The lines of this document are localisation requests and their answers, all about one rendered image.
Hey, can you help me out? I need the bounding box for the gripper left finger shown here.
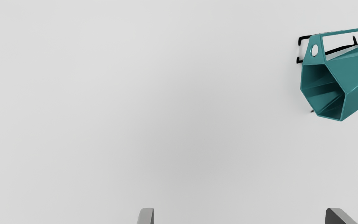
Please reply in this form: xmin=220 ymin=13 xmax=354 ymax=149
xmin=137 ymin=208 xmax=154 ymax=224

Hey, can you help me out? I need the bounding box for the teal faceted mug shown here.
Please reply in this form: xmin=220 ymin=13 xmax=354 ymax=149
xmin=300 ymin=27 xmax=358 ymax=122

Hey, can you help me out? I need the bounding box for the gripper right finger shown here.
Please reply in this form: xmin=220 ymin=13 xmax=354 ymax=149
xmin=325 ymin=208 xmax=358 ymax=224

